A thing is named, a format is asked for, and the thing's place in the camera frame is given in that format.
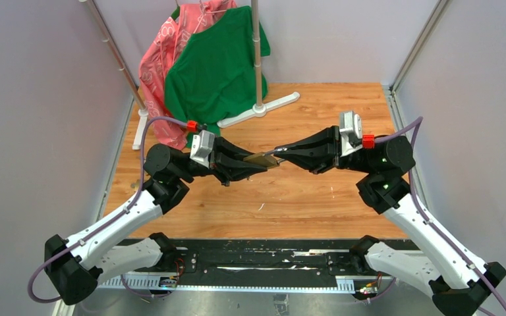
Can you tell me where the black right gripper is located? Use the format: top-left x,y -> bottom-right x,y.
271,124 -> 374,174

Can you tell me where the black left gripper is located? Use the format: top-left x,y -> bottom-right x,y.
177,136 -> 269,188

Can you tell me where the brass padlock with steel shackle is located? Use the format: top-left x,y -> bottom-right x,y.
243,147 -> 287,169

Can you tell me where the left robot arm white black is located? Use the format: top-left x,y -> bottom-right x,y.
41,131 -> 269,305

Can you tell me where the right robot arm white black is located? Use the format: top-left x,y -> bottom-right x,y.
275,126 -> 506,315

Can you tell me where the green t-shirt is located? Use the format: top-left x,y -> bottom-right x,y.
165,6 -> 256,134

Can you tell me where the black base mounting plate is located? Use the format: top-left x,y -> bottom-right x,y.
102,239 -> 393,296

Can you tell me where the pink patterned garment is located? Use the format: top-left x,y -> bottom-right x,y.
138,0 -> 238,151

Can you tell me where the white clothes rack stand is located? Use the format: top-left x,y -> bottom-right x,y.
82,0 -> 300,151

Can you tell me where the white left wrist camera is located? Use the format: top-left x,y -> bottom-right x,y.
190,130 -> 216,168

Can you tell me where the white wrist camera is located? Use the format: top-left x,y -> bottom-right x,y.
190,130 -> 216,168
339,111 -> 362,157

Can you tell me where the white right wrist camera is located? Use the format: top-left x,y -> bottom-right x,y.
339,111 -> 362,157

